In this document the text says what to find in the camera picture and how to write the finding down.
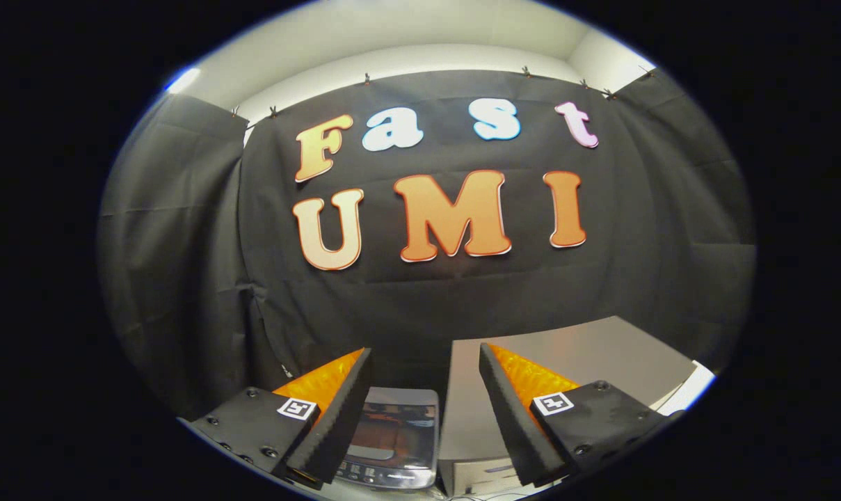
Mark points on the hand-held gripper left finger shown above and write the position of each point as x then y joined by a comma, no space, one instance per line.
337,424

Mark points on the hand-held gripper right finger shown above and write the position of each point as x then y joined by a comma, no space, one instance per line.
517,431

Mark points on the small grey washing machine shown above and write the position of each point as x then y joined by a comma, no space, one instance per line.
399,431

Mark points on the black backdrop cloth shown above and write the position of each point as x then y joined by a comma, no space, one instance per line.
420,306

